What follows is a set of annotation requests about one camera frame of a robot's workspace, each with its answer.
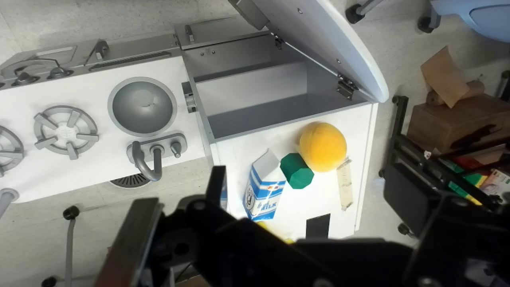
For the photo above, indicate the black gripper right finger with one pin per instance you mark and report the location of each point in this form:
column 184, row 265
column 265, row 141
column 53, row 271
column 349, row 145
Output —
column 461, row 240

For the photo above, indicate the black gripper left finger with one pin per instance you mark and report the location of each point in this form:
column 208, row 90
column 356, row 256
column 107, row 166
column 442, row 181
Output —
column 131, row 241

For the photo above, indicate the white cabinet door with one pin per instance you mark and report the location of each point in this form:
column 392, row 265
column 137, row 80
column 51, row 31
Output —
column 329, row 42

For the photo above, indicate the black equipment cart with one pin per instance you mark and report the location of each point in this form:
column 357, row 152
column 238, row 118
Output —
column 420, row 185

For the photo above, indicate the grey toy faucet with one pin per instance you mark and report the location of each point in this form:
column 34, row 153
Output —
column 153, row 153

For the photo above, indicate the white toy kitchen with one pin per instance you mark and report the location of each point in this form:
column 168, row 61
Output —
column 85, row 153

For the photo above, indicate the large brown cardboard box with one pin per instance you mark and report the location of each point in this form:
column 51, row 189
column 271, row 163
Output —
column 456, row 120

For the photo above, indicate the grey toy stove burner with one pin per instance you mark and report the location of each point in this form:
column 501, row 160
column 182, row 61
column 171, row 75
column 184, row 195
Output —
column 10, row 150
column 66, row 130

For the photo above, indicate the grey toy sink bowl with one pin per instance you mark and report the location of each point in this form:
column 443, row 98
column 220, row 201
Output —
column 142, row 106

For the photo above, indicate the blue white milk carton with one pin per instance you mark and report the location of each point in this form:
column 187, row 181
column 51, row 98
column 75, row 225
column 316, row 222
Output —
column 263, row 187

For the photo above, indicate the yellow toy ball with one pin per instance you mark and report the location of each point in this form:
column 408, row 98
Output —
column 322, row 147

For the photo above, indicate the green toy block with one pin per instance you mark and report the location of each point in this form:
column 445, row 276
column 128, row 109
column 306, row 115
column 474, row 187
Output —
column 297, row 171

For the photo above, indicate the blue office chair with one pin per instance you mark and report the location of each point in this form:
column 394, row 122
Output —
column 479, row 16

